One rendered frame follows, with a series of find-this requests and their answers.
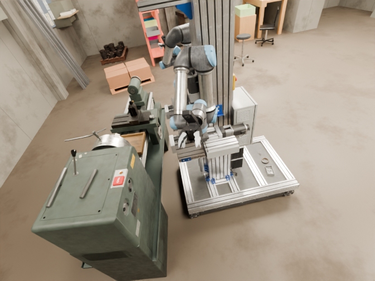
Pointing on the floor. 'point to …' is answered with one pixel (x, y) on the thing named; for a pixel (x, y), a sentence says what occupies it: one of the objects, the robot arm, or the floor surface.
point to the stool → (243, 47)
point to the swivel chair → (268, 28)
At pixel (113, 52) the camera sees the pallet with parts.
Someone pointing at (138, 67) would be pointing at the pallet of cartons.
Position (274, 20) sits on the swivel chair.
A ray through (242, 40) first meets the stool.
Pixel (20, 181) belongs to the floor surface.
